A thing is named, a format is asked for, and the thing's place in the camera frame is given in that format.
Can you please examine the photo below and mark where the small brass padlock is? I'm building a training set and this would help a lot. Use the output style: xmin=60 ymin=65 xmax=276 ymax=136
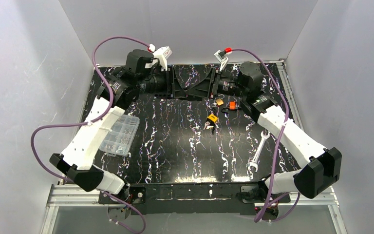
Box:
xmin=215 ymin=96 xmax=224 ymax=106

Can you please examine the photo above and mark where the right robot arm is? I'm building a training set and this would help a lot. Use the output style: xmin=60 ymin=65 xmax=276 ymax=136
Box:
xmin=186 ymin=61 xmax=342 ymax=199

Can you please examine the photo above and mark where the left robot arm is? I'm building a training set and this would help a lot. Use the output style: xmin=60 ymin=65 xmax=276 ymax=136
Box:
xmin=50 ymin=46 xmax=187 ymax=195

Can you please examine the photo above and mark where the orange padlock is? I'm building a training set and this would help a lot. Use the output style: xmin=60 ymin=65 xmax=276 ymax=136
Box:
xmin=221 ymin=101 xmax=241 ymax=114

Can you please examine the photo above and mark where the yellow padlock with keys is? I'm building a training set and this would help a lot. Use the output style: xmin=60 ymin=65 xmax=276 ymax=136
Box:
xmin=204 ymin=114 xmax=218 ymax=135

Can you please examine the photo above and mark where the clear plastic screw box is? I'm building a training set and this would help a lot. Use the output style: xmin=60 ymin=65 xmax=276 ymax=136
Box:
xmin=99 ymin=115 xmax=140 ymax=156

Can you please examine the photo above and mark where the silver open-end wrench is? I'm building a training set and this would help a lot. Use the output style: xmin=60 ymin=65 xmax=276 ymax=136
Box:
xmin=247 ymin=132 xmax=270 ymax=172

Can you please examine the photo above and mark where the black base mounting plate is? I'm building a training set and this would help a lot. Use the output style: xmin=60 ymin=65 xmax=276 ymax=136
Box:
xmin=98 ymin=182 xmax=291 ymax=216

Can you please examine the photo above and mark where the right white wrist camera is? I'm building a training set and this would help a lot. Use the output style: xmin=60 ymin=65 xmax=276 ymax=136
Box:
xmin=214 ymin=47 xmax=232 ymax=72

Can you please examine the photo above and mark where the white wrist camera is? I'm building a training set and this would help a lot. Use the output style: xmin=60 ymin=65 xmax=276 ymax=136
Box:
xmin=146 ymin=44 xmax=172 ymax=71
xmin=214 ymin=47 xmax=232 ymax=72

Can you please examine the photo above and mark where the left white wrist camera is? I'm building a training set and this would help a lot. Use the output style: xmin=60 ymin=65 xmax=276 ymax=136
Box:
xmin=146 ymin=44 xmax=172 ymax=71

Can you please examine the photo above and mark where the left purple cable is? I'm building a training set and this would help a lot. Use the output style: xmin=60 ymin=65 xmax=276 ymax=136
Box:
xmin=30 ymin=36 xmax=155 ymax=234

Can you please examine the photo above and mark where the purple cable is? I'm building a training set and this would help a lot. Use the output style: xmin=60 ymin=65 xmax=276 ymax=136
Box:
xmin=254 ymin=47 xmax=301 ymax=223
xmin=30 ymin=36 xmax=155 ymax=234

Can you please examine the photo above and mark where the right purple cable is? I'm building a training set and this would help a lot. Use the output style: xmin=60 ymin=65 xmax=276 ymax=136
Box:
xmin=254 ymin=47 xmax=301 ymax=223

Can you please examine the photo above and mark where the aluminium frame rail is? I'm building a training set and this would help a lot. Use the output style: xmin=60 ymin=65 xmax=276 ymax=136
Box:
xmin=40 ymin=184 xmax=101 ymax=234

